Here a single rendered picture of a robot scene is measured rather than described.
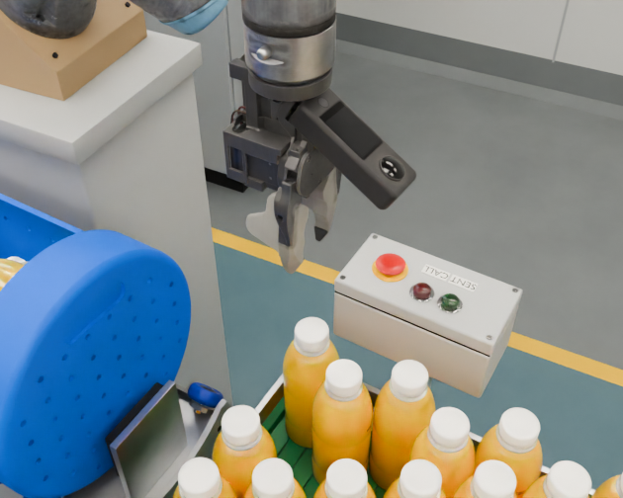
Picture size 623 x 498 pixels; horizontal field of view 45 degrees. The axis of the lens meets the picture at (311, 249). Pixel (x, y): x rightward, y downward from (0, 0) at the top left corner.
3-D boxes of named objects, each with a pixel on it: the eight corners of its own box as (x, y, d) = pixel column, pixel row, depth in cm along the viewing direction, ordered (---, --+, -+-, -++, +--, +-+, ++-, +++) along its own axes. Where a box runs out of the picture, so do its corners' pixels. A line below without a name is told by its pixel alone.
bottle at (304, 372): (333, 456, 94) (337, 364, 82) (279, 448, 95) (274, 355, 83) (342, 410, 100) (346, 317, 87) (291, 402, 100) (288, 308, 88)
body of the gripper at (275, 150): (269, 144, 75) (264, 33, 67) (344, 170, 72) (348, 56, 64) (225, 185, 70) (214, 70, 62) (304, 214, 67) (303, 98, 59)
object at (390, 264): (383, 255, 92) (384, 247, 91) (409, 265, 91) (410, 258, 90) (370, 272, 90) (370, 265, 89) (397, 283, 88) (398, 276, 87)
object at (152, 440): (172, 436, 93) (158, 373, 84) (188, 444, 92) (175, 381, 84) (119, 499, 87) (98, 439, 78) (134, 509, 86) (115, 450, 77)
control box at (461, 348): (368, 287, 102) (372, 229, 95) (508, 344, 94) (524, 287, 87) (331, 334, 96) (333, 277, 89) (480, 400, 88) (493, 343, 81)
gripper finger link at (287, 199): (293, 227, 73) (302, 146, 68) (308, 233, 72) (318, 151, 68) (266, 247, 69) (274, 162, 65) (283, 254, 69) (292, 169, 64)
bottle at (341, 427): (301, 483, 92) (300, 391, 79) (325, 438, 96) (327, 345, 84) (354, 506, 89) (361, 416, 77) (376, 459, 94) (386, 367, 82)
